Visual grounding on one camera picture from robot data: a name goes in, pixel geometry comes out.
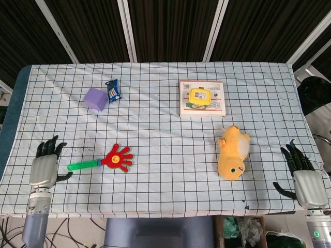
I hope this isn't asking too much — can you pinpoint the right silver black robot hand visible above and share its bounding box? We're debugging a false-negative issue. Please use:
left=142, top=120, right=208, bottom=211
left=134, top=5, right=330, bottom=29
left=273, top=139, right=331, bottom=209

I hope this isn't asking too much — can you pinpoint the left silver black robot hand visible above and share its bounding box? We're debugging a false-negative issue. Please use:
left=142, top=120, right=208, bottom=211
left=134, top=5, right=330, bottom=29
left=29, top=135, right=74, bottom=189

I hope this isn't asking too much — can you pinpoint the red hand clapper toy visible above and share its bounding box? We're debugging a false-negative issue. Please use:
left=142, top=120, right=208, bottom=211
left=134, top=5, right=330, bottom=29
left=67, top=143, right=134, bottom=173

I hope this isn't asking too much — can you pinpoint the dark green bag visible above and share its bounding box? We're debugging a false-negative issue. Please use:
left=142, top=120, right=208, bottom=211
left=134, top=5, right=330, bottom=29
left=266, top=231, right=306, bottom=248

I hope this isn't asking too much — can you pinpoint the dark blue padded table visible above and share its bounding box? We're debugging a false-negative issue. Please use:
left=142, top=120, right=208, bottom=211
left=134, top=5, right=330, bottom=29
left=0, top=64, right=32, bottom=179

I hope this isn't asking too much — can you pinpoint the brown cardboard box with bags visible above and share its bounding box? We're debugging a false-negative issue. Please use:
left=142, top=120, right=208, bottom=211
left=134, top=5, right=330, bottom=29
left=213, top=215, right=268, bottom=248

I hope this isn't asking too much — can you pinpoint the yellow plush animal toy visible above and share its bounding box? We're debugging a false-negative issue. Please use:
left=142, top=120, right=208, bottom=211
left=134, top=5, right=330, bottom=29
left=217, top=125, right=252, bottom=181

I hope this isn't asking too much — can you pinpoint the purple foam cube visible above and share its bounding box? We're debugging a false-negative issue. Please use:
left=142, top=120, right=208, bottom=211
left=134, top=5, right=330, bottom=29
left=84, top=87, right=108, bottom=112

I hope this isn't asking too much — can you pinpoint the black plastic bag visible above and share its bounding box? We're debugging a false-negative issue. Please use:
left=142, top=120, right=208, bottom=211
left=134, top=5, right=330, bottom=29
left=296, top=76, right=331, bottom=116

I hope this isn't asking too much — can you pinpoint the blue cookie packet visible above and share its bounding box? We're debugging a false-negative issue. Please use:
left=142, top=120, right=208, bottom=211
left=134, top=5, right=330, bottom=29
left=105, top=79, right=122, bottom=103

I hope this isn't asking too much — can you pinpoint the white flat cardboard box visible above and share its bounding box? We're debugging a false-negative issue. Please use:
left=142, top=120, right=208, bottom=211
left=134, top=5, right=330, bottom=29
left=179, top=80, right=227, bottom=117

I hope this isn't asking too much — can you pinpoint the white black checkered tablecloth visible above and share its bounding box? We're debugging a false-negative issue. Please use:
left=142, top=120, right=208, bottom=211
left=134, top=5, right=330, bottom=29
left=0, top=61, right=331, bottom=219

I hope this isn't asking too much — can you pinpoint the green tub with yellow lid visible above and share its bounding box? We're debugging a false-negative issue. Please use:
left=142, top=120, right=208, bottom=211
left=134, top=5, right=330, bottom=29
left=185, top=88, right=213, bottom=110

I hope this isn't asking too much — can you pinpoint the black metal chair frame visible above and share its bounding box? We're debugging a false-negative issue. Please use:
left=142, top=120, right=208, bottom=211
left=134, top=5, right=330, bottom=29
left=312, top=133, right=331, bottom=146

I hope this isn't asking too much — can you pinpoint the black floor cable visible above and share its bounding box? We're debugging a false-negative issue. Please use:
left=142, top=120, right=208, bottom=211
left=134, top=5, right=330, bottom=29
left=45, top=218, right=107, bottom=248

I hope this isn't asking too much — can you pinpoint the white double frame post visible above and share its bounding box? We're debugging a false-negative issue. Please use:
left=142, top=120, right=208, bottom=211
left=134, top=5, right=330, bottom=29
left=117, top=0, right=138, bottom=63

